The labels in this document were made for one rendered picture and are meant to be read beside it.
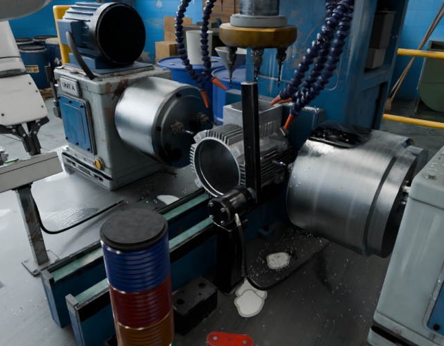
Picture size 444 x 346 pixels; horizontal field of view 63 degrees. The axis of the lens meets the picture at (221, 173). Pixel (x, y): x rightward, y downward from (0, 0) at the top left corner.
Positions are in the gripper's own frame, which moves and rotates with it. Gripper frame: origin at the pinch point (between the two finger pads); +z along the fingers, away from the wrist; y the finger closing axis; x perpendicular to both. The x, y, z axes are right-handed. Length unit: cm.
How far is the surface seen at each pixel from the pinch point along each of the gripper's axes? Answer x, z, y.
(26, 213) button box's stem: 0.8, 13.9, -6.0
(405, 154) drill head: -65, 18, 38
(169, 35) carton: 454, -123, 443
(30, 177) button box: -3.5, 6.3, -3.7
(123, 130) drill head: 7.9, 2.8, 28.1
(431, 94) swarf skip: 38, 64, 446
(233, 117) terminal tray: -26.1, 6.0, 38.6
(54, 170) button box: -3.5, 6.6, 1.5
